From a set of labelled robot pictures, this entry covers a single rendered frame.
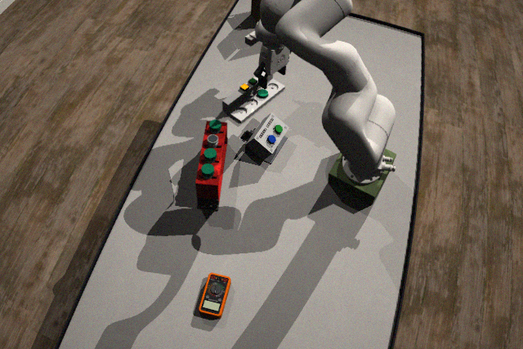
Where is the dark grey table edge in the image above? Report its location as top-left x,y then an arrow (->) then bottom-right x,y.
54,0 -> 425,349

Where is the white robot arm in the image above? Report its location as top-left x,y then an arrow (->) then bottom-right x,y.
245,0 -> 396,184

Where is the orange digital multimeter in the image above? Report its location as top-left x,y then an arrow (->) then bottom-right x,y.
199,273 -> 231,319

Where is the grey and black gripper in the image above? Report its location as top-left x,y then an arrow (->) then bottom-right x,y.
253,45 -> 291,89

